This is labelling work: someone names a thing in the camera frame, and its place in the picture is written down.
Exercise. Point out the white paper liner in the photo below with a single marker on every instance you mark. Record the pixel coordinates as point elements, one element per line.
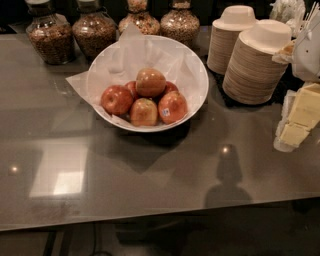
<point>133,53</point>

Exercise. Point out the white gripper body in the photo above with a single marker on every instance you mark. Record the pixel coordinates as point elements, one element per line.
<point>308,56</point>

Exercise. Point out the glass cereal jar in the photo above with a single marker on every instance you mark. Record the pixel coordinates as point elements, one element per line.
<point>50,35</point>
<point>180,23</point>
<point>94,30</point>
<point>139,16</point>

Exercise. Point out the far left glass cereal jar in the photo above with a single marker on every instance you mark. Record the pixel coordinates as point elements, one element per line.
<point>50,35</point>

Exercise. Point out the white bowl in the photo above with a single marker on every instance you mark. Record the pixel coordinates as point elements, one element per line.
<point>193,76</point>

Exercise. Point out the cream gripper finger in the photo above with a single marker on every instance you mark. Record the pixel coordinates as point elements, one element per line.
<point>284,55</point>
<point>300,114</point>

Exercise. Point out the right red apple with sticker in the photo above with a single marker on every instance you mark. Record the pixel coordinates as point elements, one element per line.
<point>172,107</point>

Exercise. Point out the rear stack of paper bowls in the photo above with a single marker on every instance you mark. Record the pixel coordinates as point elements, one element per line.
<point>225,30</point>

